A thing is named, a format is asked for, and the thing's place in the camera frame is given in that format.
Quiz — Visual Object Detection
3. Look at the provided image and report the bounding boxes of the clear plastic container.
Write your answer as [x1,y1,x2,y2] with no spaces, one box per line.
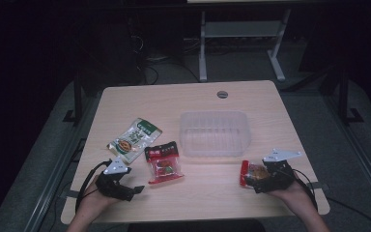
[179,110,252,159]

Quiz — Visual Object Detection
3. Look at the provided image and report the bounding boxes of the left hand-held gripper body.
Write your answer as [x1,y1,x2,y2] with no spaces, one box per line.
[95,156,137,203]

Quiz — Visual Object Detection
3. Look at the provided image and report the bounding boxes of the red and white snack packet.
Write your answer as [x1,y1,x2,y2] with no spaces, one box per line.
[239,159,272,189]

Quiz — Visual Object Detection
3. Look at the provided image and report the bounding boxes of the red and black snack packet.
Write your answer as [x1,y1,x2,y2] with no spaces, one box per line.
[144,140,186,186]

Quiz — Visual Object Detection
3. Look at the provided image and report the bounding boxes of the person's right hand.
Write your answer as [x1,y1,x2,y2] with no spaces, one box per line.
[266,179,318,218]

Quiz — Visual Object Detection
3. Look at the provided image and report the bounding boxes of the black floor cable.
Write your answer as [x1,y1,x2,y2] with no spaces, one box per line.
[326,196,371,232]

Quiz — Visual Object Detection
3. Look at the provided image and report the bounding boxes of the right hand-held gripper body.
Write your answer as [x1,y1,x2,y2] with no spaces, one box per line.
[253,148,303,194]

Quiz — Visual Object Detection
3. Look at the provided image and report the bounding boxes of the tangle of dark floor cables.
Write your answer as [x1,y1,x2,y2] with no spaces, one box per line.
[131,32,201,85]

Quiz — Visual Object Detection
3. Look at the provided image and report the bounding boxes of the white metal stand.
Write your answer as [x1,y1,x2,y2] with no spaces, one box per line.
[198,8,293,83]

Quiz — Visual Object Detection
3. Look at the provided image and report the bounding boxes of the black metal stand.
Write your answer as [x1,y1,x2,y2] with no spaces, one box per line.
[62,72,85,126]
[335,68,365,126]

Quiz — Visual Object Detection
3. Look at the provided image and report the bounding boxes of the green and white snack packet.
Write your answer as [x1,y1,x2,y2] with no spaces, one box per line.
[106,117,163,165]

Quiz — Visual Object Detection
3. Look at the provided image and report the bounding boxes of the right hand-held gripper black cable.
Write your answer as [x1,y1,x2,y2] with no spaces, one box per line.
[290,168,319,212]

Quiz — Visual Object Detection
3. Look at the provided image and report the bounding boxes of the person's left hand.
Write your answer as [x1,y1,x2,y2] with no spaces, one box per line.
[76,175,124,224]

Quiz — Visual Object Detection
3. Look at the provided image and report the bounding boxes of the grey tape strip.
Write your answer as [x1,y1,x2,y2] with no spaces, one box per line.
[58,189,82,199]
[306,181,330,191]

